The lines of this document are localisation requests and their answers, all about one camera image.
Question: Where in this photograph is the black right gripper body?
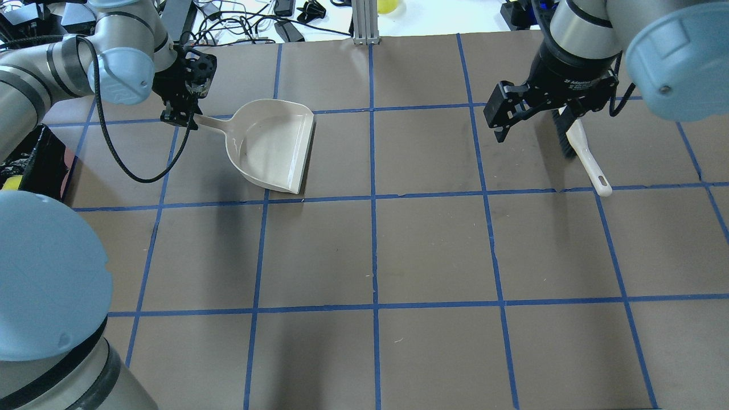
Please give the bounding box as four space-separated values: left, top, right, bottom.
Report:
484 43 619 143

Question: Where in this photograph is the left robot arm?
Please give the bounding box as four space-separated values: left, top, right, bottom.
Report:
2 1 217 409

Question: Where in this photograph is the beige hand brush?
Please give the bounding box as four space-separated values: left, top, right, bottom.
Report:
552 107 613 197

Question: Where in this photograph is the black power adapter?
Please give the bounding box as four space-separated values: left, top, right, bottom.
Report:
500 1 538 31

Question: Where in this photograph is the green yellow sponge piece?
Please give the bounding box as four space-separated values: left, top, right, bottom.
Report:
2 175 23 190

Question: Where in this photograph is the aluminium frame post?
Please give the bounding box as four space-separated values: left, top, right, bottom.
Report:
351 0 381 45

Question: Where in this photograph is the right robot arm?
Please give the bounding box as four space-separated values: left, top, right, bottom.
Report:
484 1 728 142

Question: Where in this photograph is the black trash bag bin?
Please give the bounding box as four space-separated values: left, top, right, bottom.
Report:
1 124 75 202

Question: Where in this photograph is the black braided cable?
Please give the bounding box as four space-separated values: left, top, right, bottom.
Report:
0 34 197 184

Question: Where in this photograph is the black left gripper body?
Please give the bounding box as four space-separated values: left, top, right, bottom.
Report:
153 44 217 130

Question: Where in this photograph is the beige plastic dustpan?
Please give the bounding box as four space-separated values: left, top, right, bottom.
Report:
194 99 316 195

